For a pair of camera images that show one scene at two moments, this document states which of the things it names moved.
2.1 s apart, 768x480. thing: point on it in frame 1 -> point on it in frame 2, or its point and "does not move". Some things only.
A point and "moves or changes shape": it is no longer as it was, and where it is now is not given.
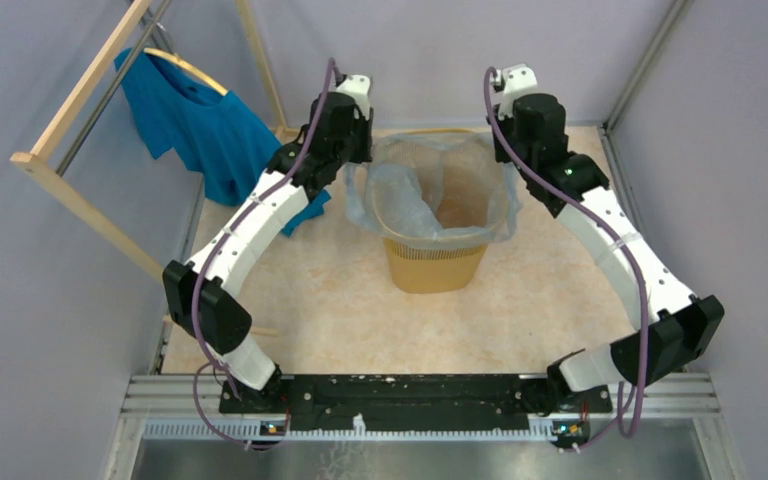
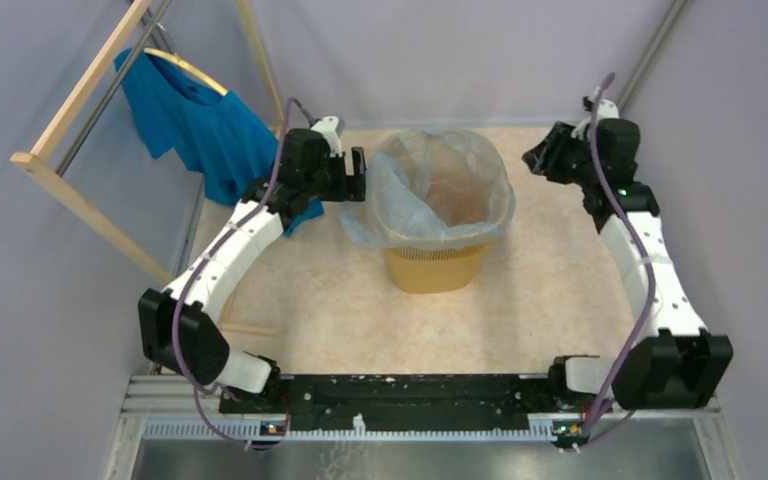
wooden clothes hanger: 183,61 does not move
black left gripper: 362,154 -> 351,187
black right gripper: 500,155 -> 543,159
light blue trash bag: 444,185 moves or changes shape
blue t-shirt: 210,132 does not move
